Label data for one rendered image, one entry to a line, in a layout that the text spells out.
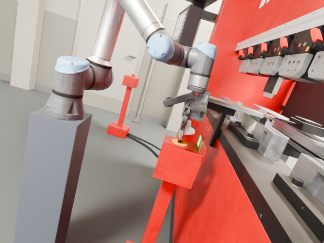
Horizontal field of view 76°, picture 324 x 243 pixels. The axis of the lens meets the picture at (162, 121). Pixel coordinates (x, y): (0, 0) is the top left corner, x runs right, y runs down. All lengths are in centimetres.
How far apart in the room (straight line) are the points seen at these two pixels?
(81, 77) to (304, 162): 78
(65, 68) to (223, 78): 135
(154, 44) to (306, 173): 54
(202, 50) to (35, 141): 71
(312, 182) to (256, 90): 140
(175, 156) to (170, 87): 295
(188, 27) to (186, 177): 144
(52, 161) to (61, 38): 323
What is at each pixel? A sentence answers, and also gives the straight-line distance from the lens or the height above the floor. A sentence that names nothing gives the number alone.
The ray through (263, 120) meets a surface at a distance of 99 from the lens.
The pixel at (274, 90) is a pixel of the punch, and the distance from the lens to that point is 103.
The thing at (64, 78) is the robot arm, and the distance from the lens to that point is 87.
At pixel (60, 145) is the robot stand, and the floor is 68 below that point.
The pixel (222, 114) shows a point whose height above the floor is 94.
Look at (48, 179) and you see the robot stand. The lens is 100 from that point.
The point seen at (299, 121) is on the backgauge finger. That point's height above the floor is 102.
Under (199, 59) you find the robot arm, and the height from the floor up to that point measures 114.
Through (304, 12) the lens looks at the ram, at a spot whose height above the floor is 141.
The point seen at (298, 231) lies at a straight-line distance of 51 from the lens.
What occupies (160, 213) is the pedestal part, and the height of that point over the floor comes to 46.
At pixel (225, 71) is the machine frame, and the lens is 188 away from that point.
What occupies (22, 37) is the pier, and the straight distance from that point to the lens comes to 413.
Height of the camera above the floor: 109
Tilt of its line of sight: 16 degrees down
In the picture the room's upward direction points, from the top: 17 degrees clockwise
